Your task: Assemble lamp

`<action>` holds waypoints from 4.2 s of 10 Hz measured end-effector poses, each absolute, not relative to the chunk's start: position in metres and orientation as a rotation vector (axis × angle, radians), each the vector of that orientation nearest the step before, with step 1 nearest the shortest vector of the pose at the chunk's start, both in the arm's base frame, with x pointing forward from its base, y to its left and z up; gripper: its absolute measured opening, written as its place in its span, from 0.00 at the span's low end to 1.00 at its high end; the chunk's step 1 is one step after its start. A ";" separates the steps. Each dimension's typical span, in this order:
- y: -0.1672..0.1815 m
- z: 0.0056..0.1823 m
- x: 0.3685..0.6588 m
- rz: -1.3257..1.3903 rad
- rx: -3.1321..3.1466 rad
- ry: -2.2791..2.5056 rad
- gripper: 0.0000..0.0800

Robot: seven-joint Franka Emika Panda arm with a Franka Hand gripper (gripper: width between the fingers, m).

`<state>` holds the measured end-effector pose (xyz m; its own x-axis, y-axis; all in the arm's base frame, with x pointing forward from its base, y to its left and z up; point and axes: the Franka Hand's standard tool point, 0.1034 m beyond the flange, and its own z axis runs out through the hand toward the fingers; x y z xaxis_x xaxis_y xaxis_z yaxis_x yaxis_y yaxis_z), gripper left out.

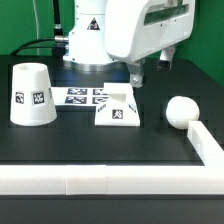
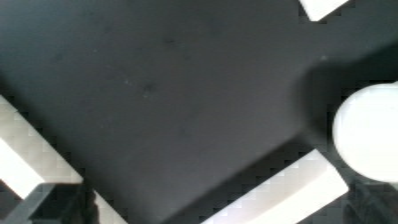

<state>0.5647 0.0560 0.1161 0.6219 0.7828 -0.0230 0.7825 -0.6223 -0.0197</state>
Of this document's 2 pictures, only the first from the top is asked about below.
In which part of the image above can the white lamp base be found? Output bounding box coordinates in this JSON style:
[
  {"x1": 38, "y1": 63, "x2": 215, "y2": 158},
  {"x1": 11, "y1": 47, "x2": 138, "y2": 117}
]
[{"x1": 95, "y1": 83, "x2": 140, "y2": 127}]

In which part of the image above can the white marker sheet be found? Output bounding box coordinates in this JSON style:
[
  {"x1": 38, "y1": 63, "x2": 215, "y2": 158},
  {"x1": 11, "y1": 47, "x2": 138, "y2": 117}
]
[{"x1": 52, "y1": 87, "x2": 108, "y2": 106}]

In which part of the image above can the white lamp bulb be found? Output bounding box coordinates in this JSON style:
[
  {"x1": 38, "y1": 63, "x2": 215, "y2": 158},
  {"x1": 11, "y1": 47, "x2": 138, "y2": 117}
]
[{"x1": 166, "y1": 96, "x2": 200, "y2": 129}]

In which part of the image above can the white thin cable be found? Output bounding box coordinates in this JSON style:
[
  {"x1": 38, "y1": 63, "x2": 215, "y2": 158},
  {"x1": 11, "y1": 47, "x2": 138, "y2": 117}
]
[{"x1": 32, "y1": 0, "x2": 41, "y2": 56}]

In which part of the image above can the white lamp shade cone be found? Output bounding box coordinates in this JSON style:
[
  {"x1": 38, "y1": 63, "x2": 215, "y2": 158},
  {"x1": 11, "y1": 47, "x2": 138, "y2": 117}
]
[{"x1": 10, "y1": 62, "x2": 57, "y2": 126}]

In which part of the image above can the black cable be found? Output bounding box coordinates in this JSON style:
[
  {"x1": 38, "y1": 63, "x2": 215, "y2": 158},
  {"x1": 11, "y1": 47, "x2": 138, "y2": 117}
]
[{"x1": 10, "y1": 0, "x2": 70, "y2": 57}]

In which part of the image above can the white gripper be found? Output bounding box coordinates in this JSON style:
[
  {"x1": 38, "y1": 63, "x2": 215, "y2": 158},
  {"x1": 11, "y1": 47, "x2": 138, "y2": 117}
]
[{"x1": 105, "y1": 0, "x2": 195, "y2": 88}]

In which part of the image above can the white L-shaped fence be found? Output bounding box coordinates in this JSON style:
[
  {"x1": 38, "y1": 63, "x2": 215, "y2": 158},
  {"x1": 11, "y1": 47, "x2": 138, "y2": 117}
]
[{"x1": 0, "y1": 121, "x2": 224, "y2": 195}]

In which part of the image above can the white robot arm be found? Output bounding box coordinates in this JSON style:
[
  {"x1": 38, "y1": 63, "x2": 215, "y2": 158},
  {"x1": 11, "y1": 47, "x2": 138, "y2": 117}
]
[{"x1": 63, "y1": 0, "x2": 196, "y2": 88}]

